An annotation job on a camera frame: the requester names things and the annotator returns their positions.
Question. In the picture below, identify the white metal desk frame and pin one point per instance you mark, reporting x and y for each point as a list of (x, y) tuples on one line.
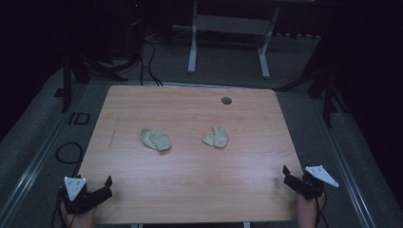
[(233, 24)]

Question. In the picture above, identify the pale green sock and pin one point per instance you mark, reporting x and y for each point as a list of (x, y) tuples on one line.
[(157, 139), (217, 136)]

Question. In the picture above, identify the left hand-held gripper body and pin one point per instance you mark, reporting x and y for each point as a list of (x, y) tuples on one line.
[(76, 193)]

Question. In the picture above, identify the black rectangular floor bracket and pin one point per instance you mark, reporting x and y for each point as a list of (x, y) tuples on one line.
[(79, 118)]

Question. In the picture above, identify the grey round table grommet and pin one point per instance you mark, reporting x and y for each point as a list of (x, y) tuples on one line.
[(226, 100)]

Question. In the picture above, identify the black metal stand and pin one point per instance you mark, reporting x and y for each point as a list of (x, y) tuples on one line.
[(67, 82), (328, 95)]

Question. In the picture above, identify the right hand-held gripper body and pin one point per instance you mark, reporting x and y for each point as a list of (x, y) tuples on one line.
[(312, 182)]

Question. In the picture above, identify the metal floor rail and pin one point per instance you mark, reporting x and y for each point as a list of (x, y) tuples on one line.
[(28, 177), (345, 177)]

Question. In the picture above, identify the person's right hand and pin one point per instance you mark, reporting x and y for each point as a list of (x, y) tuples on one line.
[(309, 212)]

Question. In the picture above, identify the person's left hand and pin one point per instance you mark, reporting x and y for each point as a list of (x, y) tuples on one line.
[(79, 219)]

